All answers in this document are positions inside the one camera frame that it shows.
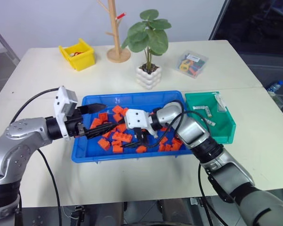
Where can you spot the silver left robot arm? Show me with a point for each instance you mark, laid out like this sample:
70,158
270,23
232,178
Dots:
19,139

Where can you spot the wooden tree stand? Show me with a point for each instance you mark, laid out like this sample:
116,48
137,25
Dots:
116,44

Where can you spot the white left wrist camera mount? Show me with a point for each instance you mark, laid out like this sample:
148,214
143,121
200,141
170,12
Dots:
62,101

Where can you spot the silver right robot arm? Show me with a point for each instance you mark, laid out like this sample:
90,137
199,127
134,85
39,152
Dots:
226,171

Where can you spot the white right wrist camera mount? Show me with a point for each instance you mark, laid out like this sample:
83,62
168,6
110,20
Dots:
136,118

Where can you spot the long orange building brick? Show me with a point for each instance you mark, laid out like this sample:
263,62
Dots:
121,137

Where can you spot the green plastic bin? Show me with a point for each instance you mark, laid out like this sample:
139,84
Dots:
222,127

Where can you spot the red tag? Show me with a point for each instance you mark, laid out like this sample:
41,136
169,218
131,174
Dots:
121,15

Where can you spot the clear plastic bag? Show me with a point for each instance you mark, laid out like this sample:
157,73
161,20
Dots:
221,102

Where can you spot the clear box of coloured pieces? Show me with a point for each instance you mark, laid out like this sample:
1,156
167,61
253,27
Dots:
191,64

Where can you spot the green leafy plant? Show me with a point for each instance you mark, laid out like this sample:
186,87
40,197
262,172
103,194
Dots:
153,37

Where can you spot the small red items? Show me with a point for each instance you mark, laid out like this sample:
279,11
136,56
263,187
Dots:
76,53

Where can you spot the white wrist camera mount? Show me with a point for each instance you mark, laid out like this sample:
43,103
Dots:
62,101
136,118

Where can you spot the blue plastic bin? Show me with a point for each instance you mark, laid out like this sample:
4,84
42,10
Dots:
89,150

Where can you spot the grey metal frame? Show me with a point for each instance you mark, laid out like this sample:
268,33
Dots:
4,44

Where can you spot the plastic water bottle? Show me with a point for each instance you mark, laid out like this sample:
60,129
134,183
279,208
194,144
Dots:
274,87

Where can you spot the yellow plastic bin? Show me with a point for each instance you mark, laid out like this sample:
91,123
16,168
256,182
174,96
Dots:
81,60

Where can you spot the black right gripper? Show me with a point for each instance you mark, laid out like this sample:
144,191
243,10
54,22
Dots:
139,133

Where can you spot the white bubbled plant pot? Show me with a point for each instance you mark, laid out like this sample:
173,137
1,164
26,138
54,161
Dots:
148,77

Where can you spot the silver battery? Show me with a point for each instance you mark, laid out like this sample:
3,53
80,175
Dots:
208,111
210,122
198,108

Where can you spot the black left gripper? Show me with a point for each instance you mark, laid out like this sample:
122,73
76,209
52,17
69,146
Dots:
73,126

